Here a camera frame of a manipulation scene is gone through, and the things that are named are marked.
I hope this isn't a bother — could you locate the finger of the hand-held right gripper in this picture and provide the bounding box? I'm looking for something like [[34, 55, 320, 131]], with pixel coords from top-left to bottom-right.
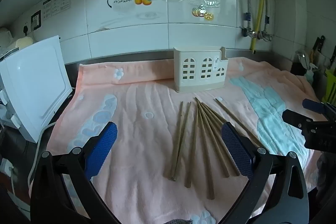
[[282, 109, 315, 130], [302, 99, 336, 118]]

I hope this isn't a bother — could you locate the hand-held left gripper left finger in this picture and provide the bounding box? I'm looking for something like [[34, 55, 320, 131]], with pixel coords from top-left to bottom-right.
[[30, 121, 121, 224]]

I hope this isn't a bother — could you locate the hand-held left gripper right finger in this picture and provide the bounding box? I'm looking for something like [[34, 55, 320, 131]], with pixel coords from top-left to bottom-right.
[[221, 122, 310, 224]]

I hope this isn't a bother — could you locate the wooden chopstick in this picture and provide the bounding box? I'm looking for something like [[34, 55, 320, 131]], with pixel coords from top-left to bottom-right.
[[215, 98, 264, 149], [202, 103, 241, 177], [195, 97, 215, 200], [184, 105, 200, 188], [206, 107, 226, 130], [163, 101, 184, 178], [198, 102, 230, 178], [169, 102, 192, 182]]

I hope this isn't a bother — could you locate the cream house-shaped utensil holder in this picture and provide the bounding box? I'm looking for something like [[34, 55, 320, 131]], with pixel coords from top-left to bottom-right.
[[173, 46, 229, 94]]

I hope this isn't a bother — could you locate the green plastic rack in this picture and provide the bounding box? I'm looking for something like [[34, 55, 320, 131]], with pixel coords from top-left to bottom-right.
[[325, 69, 336, 104]]

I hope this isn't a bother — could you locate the pink printed towel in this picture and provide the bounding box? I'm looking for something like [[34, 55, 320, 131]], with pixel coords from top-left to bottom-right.
[[46, 56, 324, 224]]

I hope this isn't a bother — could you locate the metal water valve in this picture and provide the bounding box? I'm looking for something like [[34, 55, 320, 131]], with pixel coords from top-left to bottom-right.
[[256, 30, 272, 42], [240, 26, 256, 39]]

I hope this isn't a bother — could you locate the white plastic appliance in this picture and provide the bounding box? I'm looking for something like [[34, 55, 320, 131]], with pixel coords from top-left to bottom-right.
[[0, 35, 73, 143]]

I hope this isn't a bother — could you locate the yellow gas pipe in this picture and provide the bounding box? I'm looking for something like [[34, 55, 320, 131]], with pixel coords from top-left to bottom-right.
[[251, 0, 269, 54]]

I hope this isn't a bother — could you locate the cream round container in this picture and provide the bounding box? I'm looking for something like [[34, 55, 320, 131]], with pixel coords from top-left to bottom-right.
[[16, 36, 34, 49]]

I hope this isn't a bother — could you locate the black-handled knife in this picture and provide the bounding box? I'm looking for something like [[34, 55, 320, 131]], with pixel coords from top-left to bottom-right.
[[312, 35, 326, 57]]

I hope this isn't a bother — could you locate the white power cable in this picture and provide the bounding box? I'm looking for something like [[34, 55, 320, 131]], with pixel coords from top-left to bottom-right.
[[28, 122, 57, 188]]

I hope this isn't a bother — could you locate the black wall switch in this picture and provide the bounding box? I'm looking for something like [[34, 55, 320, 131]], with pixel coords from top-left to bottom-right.
[[31, 11, 42, 30]]

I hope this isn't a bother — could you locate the wall label sticker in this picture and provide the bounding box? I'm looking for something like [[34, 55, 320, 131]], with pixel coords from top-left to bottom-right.
[[42, 0, 71, 20]]

